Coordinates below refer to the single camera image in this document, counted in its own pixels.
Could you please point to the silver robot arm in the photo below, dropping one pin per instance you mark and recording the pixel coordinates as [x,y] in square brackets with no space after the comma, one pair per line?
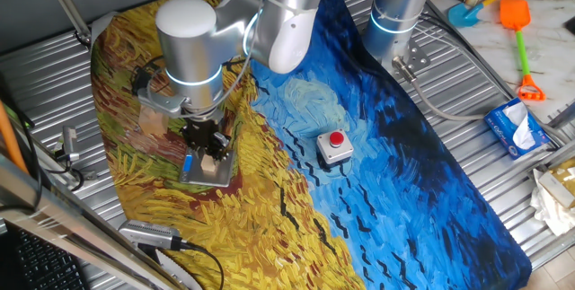
[193,43]

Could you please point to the grey box red button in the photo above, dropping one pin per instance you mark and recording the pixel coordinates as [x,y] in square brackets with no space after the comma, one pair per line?
[334,148]

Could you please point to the Van Gogh print table mat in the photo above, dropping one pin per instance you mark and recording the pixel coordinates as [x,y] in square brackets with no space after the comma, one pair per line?
[404,191]

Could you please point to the grey metal rod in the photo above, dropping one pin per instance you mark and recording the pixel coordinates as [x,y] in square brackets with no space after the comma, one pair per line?
[63,0]

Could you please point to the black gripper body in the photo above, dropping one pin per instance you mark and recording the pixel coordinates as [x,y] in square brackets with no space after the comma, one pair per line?
[204,134]

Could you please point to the black computer keyboard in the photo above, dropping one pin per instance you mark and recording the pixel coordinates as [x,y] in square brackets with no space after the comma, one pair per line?
[45,263]

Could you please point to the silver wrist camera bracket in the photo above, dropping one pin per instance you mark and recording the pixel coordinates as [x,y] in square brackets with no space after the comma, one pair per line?
[161,103]

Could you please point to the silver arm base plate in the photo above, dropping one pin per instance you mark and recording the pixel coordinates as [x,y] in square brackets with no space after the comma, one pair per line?
[418,56]

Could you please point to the large wooden block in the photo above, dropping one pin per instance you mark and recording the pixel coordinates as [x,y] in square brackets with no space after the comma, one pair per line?
[153,126]

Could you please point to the small wooden cube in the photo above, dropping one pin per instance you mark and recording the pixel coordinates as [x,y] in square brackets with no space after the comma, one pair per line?
[208,164]

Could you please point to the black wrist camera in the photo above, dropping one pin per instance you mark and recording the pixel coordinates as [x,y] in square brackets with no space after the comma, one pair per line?
[141,81]

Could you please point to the yellow brown package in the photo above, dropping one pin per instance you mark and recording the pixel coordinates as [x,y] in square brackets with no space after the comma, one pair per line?
[563,178]

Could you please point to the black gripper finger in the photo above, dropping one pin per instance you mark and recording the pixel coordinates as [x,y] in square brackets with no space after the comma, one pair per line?
[221,146]
[193,153]

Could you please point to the white crumpled cloth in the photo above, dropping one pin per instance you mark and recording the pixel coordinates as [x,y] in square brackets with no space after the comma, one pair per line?
[550,218]

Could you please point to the orange pole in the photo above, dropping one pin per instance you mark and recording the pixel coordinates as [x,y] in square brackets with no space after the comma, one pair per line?
[9,137]

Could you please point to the aluminium frame bar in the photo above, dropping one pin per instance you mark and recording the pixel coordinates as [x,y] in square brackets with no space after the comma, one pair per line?
[67,227]

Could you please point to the blue tissue box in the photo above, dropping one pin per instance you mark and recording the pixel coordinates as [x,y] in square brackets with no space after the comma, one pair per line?
[503,130]

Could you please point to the silver digital kitchen scale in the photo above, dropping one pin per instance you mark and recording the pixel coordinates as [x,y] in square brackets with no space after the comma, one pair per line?
[220,175]

